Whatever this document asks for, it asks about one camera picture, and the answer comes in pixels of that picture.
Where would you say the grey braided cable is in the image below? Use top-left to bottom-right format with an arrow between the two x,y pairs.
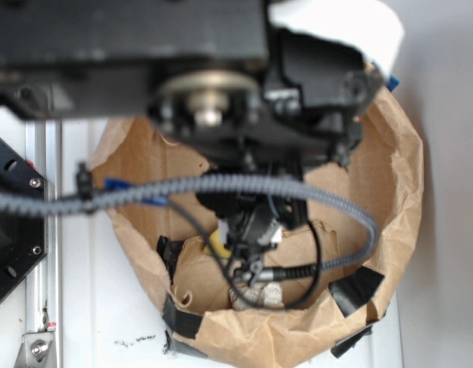
0,172 -> 379,281

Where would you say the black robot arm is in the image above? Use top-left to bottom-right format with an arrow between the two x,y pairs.
0,1 -> 405,283

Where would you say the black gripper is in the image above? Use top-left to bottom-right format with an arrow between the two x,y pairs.
195,160 -> 310,277

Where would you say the brown paper bag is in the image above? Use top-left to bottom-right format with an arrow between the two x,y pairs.
90,88 -> 424,367

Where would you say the yellow green sponge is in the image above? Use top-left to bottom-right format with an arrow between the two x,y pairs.
202,230 -> 232,259

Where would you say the crumpled white paper ball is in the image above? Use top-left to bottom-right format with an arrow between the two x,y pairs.
228,282 -> 284,311

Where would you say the aluminium frame rail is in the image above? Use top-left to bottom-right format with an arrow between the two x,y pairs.
15,120 -> 64,367

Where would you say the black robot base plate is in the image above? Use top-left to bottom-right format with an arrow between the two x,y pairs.
0,137 -> 45,304

